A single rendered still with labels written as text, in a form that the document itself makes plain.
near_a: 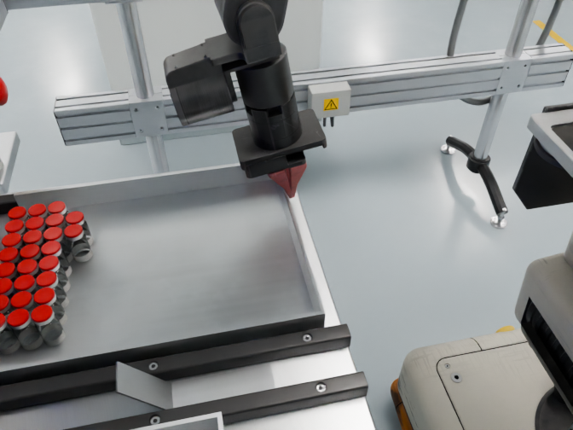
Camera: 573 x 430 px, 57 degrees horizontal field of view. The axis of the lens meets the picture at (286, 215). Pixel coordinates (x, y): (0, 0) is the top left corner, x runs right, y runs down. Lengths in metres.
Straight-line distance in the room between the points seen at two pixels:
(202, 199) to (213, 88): 0.22
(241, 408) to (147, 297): 0.18
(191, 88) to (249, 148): 0.11
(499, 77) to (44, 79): 2.12
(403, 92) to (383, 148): 0.60
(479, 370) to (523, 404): 0.11
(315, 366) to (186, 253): 0.21
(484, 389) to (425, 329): 0.44
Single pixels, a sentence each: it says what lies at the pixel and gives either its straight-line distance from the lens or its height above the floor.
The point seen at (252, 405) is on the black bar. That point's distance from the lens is 0.52.
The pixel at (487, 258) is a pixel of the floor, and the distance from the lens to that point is 1.94.
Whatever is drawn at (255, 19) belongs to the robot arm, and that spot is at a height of 1.16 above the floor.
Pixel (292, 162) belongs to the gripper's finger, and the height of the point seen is 0.98.
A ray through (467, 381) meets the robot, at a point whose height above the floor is 0.28.
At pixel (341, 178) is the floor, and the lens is 2.12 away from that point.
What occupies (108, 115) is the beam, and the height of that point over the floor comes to 0.52.
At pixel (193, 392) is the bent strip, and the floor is 0.88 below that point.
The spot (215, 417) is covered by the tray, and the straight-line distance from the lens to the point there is 0.50.
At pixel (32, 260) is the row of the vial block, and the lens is 0.64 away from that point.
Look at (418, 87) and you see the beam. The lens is 1.77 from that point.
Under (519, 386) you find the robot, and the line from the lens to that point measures 1.33.
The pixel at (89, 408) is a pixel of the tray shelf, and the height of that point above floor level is 0.88.
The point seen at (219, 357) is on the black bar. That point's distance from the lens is 0.55.
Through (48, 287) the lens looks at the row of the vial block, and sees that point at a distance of 0.62.
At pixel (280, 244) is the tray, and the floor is 0.88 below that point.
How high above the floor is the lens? 1.37
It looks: 44 degrees down
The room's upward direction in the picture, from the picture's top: straight up
